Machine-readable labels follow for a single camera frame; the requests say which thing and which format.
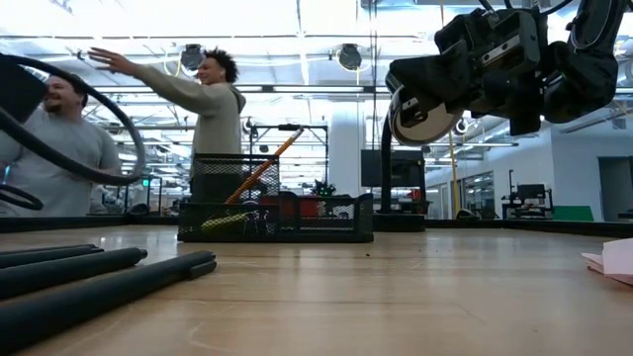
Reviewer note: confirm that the black workstation desk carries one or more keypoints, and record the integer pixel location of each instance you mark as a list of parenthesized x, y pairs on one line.
[(529, 193)]

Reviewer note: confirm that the black desk lamp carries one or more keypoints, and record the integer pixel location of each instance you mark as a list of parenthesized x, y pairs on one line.
[(430, 131)]

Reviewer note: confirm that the green panel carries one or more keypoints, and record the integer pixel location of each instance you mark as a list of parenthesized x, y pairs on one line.
[(573, 213)]

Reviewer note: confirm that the person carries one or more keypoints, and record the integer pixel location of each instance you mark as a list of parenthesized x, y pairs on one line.
[(217, 118), (59, 148)]

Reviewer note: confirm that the black pen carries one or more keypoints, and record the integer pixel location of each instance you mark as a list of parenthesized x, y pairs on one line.
[(49, 257), (99, 292), (44, 246), (74, 269)]

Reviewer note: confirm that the pink sticky note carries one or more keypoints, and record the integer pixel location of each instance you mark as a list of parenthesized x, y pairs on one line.
[(620, 257), (596, 262)]

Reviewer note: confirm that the black display screen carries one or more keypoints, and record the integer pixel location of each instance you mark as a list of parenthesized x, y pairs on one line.
[(408, 168)]

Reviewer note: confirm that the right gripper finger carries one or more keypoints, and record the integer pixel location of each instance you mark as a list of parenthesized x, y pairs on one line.
[(440, 64), (452, 91)]

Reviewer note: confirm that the orange pencil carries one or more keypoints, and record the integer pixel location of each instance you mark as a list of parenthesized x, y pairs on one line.
[(277, 153)]

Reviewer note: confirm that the black mesh desk organizer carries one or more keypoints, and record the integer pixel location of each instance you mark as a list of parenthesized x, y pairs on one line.
[(316, 222)]

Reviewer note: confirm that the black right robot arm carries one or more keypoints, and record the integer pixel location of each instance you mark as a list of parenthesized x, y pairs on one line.
[(583, 84)]

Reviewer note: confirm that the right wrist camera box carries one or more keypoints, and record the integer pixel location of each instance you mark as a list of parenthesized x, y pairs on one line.
[(460, 29)]

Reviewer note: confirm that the black aluminium table frame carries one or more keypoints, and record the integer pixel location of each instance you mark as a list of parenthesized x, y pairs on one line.
[(544, 228)]

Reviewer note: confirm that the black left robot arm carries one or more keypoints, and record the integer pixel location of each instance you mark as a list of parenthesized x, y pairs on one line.
[(20, 89)]

